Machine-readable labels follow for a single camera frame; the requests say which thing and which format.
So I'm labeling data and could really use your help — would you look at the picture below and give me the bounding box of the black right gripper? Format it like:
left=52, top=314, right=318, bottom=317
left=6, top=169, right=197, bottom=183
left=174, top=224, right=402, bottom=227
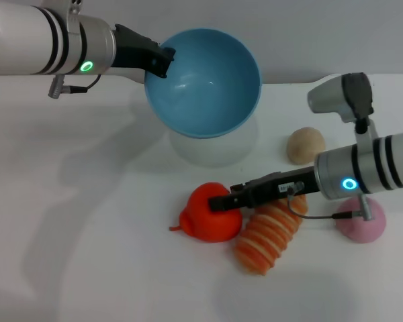
left=209, top=167, right=320, bottom=213

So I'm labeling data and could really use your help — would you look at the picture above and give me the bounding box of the grey left gripper cable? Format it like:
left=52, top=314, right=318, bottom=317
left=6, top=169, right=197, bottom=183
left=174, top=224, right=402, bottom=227
left=48, top=73, right=103, bottom=100

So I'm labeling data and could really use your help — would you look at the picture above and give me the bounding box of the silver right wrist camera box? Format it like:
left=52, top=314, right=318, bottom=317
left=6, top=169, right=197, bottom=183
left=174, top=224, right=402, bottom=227
left=307, top=72, right=380, bottom=152

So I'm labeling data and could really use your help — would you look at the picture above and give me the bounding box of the blue bowl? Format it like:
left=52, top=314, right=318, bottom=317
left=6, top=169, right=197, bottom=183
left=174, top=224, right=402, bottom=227
left=144, top=28, right=263, bottom=139

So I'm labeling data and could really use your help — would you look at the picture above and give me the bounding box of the beige round bun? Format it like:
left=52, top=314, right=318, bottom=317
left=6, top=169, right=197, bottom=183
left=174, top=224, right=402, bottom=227
left=286, top=126, right=326, bottom=165

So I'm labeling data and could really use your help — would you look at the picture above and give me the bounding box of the orange striped bread loaf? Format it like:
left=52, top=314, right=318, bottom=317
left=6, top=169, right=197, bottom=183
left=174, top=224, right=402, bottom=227
left=234, top=193, right=308, bottom=276

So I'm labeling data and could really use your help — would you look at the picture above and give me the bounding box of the orange toy fruit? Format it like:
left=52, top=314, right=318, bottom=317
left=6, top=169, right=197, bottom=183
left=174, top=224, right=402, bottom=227
left=169, top=182, right=243, bottom=243

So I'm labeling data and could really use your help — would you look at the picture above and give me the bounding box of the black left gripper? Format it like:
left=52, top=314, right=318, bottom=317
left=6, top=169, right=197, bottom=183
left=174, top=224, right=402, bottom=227
left=112, top=23, right=176, bottom=78

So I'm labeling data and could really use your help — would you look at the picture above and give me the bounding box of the pink round bun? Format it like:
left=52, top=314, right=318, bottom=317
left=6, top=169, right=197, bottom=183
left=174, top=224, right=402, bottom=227
left=335, top=197, right=387, bottom=244

